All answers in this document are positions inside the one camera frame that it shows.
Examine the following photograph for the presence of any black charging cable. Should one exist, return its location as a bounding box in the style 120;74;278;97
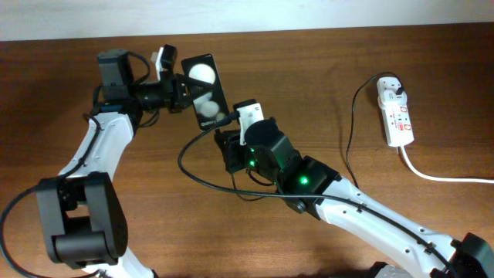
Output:
215;72;406;202

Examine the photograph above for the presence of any white power strip cord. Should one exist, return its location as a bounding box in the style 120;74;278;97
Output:
398;145;494;185

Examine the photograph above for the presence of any white power strip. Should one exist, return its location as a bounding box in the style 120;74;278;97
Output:
381;104;414;147

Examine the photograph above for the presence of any black Galaxy smartphone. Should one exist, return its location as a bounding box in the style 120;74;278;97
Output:
181;53;230;131

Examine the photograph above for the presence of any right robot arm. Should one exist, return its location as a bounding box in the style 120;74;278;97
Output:
214;119;493;278

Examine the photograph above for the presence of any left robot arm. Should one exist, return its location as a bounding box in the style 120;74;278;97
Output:
36;45;218;277

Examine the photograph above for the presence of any white charger plug adapter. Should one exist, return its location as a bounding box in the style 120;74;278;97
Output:
377;76;408;110

